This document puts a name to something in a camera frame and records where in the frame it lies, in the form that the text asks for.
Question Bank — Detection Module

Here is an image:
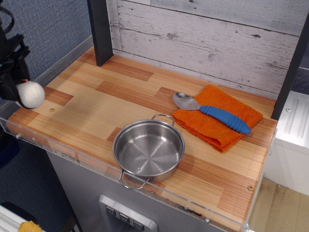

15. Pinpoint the white appliance on right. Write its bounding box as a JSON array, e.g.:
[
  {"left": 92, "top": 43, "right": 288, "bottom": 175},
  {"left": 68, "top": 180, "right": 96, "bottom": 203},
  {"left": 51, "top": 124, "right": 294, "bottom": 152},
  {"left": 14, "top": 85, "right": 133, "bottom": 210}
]
[{"left": 264, "top": 91, "right": 309, "bottom": 195}]

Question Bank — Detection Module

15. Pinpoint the silver button control panel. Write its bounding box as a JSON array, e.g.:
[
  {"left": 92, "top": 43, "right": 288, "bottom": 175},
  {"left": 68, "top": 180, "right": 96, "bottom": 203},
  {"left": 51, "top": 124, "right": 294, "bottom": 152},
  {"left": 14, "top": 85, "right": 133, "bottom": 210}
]
[{"left": 99, "top": 194, "right": 158, "bottom": 232}]

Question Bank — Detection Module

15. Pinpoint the dark grey post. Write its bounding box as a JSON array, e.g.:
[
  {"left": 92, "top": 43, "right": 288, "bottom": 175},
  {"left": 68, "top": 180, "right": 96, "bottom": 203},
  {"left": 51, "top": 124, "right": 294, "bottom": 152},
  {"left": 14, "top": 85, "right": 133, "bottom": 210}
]
[
  {"left": 87, "top": 0, "right": 113, "bottom": 66},
  {"left": 271, "top": 15, "right": 309, "bottom": 120}
]

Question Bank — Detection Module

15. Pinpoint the dark grey right post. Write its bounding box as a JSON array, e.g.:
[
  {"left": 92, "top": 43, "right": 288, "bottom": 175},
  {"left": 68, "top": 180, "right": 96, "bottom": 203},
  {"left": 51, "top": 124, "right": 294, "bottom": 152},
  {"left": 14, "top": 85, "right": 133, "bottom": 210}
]
[{"left": 271, "top": 15, "right": 309, "bottom": 120}]

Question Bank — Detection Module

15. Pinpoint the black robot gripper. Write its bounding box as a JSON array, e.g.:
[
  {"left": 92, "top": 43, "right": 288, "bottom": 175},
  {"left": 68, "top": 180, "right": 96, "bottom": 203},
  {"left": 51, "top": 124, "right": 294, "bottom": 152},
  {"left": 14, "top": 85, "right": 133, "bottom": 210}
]
[{"left": 0, "top": 34, "right": 30, "bottom": 100}]

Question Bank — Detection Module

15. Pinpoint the folded orange cloth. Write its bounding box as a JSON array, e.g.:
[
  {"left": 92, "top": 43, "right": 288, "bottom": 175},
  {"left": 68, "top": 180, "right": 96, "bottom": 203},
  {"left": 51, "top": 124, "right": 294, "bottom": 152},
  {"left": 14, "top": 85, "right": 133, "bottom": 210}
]
[{"left": 172, "top": 85, "right": 263, "bottom": 153}]

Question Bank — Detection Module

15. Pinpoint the small stainless steel pot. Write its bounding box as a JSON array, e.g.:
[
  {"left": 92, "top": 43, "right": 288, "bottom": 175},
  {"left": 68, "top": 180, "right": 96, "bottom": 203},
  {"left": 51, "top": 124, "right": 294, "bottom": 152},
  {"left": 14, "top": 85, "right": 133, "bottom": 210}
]
[{"left": 112, "top": 115, "right": 185, "bottom": 184}]

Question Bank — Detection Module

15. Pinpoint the yellow object bottom left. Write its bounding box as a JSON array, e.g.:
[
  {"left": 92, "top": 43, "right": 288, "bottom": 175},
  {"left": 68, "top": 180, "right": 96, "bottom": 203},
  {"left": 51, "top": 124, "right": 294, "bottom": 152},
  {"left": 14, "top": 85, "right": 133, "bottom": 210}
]
[{"left": 18, "top": 221, "right": 43, "bottom": 232}]

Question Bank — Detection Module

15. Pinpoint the blue handled metal spoon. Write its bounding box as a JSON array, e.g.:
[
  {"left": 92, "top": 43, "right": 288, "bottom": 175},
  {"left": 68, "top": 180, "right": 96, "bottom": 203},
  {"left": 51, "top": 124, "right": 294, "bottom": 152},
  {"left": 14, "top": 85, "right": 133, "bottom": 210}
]
[{"left": 173, "top": 92, "right": 251, "bottom": 134}]

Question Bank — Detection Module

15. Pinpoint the dark grey left post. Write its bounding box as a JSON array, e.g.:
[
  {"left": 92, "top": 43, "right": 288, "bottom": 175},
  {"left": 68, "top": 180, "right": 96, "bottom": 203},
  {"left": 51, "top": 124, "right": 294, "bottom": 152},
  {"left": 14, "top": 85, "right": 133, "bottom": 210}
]
[{"left": 87, "top": 0, "right": 113, "bottom": 66}]

